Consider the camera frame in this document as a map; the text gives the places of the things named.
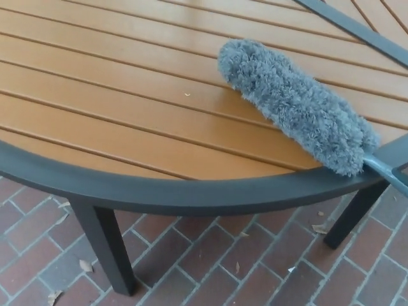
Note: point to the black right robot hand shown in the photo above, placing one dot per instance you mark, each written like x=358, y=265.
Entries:
x=401, y=172

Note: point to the grey fluffy microfiber duster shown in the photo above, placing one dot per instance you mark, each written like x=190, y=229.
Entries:
x=287, y=102

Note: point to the round wooden slat table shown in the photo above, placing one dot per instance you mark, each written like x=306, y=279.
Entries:
x=159, y=191

